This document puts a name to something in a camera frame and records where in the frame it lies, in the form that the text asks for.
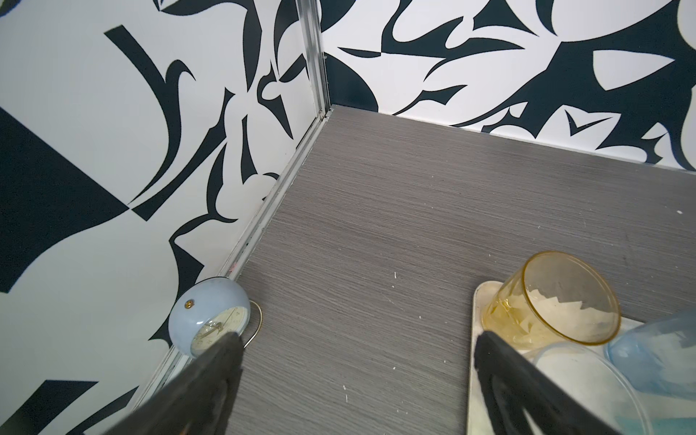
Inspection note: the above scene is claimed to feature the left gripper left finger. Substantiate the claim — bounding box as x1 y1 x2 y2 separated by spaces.
108 333 244 434

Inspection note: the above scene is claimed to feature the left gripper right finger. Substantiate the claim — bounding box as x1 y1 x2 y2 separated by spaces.
473 331 617 434

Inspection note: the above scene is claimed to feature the amber plastic cup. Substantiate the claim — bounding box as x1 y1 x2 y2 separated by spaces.
481 251 622 351

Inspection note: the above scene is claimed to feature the blue clear plastic cup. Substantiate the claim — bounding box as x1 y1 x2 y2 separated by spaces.
605 309 695 401

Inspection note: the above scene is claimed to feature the teal frosted plastic cup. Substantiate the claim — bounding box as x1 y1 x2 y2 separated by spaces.
617 418 696 435

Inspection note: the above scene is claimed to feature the white mug gold handle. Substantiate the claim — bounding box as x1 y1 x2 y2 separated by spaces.
168 277 264 358

